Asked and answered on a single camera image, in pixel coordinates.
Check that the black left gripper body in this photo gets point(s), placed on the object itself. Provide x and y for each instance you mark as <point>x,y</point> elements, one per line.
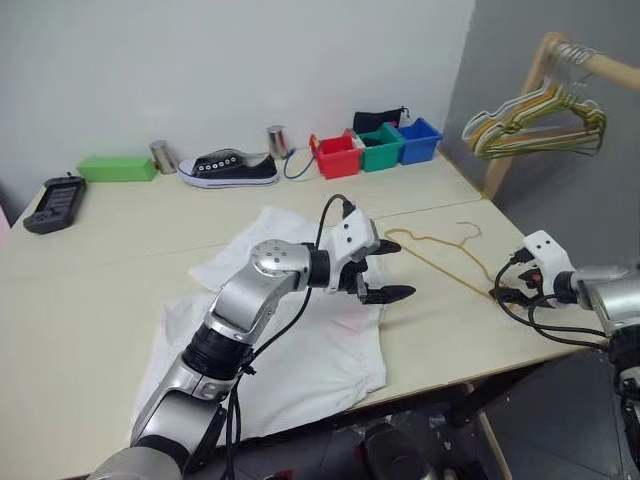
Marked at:
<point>352,275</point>

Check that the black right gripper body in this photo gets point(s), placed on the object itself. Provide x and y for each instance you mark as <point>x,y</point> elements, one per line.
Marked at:
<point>531,281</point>

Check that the white shorts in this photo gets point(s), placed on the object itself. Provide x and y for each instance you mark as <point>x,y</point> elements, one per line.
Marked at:
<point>320,360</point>

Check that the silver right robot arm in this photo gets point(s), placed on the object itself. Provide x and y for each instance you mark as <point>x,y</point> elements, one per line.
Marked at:
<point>605,290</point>

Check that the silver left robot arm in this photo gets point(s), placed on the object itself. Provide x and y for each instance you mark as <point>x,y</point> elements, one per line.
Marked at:
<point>240,300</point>

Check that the green plastic bin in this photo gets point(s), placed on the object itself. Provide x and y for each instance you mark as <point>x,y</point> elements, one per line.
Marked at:
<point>380,160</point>

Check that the red plastic bin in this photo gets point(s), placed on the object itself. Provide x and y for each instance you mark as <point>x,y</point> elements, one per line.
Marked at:
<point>340,167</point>

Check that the blue plastic bin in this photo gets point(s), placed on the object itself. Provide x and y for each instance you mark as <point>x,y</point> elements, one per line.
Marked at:
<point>417,150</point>

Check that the black table brace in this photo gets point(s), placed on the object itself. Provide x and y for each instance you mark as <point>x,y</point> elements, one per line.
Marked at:
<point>475,400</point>

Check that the wooden table leg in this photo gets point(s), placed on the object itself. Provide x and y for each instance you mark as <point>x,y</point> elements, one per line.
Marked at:
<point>492,440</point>

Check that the silver metal can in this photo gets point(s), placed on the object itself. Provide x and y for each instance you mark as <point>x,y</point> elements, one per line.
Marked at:
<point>162,157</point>
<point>276,142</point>

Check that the black and white sneaker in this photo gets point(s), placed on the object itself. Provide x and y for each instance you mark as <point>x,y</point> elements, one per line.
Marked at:
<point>235,170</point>

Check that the dark rounded shape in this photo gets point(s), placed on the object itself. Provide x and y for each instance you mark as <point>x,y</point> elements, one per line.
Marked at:
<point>395,455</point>

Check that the green rectangular box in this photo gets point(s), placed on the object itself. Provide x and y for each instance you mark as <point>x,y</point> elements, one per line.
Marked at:
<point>115,169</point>

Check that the black handheld controller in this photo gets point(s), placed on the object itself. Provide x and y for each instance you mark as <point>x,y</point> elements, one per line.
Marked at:
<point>52,205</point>

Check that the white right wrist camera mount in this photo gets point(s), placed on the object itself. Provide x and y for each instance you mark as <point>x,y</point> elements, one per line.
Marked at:
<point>550,255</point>

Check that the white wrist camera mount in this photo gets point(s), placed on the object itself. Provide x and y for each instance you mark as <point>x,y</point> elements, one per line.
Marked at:
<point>550,255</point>
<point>352,232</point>

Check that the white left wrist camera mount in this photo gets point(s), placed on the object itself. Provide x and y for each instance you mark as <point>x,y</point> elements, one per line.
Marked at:
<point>352,232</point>

